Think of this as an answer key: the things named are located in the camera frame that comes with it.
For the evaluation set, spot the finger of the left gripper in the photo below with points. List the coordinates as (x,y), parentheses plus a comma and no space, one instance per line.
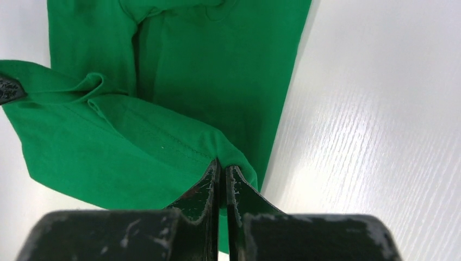
(11,90)

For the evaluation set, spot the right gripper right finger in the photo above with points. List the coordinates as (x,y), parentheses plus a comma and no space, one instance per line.
(260,231)

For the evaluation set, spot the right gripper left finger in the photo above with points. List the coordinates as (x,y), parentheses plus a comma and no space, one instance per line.
(187,229)

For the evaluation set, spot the green t shirt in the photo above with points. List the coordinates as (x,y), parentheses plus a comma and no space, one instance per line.
(141,96)

